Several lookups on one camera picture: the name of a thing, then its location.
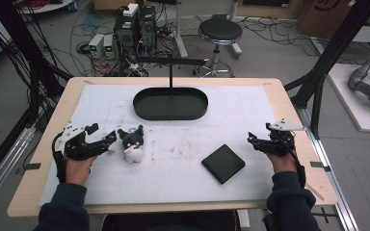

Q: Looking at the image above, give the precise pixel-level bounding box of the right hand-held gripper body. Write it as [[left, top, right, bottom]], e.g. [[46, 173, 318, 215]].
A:
[[255, 117, 306, 159]]

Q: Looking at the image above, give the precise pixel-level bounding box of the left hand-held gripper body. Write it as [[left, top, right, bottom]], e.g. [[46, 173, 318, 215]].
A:
[[57, 124, 111, 162]]

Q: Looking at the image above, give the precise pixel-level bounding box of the black and white plush toy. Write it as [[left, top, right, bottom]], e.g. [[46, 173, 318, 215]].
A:
[[117, 124, 145, 166]]

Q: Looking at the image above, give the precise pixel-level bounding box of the person's right hand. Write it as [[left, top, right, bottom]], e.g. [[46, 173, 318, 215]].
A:
[[266, 152, 299, 176]]

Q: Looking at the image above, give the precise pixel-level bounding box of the person's left hand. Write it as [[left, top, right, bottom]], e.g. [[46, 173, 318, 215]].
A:
[[64, 155, 99, 188]]

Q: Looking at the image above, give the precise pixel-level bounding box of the black tape strip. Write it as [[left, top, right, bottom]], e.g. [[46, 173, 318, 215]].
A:
[[14, 162, 42, 176], [309, 161, 332, 173]]

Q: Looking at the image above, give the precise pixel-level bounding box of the black oval tray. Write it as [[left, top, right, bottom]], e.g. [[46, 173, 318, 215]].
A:
[[132, 87, 209, 122]]

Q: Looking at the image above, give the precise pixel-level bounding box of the white table mat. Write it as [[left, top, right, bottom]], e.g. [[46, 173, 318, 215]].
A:
[[39, 84, 278, 206]]

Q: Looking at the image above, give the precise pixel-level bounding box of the white floor board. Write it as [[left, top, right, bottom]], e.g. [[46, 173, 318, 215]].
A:
[[327, 63, 370, 135]]

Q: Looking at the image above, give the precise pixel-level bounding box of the grey power supply unit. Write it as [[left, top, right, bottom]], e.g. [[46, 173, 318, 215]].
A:
[[102, 34, 116, 60], [88, 33, 106, 60]]

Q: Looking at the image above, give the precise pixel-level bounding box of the black T-shaped stand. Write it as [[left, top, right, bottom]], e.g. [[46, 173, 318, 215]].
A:
[[136, 55, 208, 90]]

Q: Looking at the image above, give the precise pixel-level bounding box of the black computer tower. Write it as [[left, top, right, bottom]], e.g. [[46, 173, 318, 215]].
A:
[[113, 13, 140, 59], [137, 4, 158, 52]]

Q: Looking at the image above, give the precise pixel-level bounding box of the black round stool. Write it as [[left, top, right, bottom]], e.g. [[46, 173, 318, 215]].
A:
[[194, 16, 244, 78]]

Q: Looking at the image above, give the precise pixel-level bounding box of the white table leg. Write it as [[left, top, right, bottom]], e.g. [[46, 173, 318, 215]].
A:
[[172, 0, 189, 59]]

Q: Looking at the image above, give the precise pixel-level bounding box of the white adapter box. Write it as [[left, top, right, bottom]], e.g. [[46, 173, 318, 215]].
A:
[[122, 3, 140, 18]]

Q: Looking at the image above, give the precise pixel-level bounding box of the cardboard box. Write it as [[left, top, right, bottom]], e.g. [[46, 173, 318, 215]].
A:
[[296, 0, 370, 40]]

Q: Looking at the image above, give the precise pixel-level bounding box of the left hand-held gripper cable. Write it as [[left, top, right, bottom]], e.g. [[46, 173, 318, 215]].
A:
[[51, 130, 67, 185]]

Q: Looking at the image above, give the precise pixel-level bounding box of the hand-held gripper cable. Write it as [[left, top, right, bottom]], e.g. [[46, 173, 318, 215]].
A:
[[51, 130, 67, 185], [287, 148, 307, 190]]

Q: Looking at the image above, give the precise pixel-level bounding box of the right hand-held gripper cable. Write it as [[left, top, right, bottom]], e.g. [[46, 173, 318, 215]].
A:
[[287, 148, 307, 190]]

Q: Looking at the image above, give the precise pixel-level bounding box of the aluminium rail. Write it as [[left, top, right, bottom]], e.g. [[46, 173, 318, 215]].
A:
[[0, 124, 37, 215], [294, 105, 361, 231]]

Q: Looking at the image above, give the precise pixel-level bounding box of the black frame post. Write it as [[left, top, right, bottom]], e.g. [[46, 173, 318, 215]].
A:
[[0, 0, 73, 133], [283, 0, 370, 140]]

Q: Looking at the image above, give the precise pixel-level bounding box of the tangle of floor cables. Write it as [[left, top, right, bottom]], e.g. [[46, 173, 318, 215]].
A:
[[237, 15, 351, 66]]

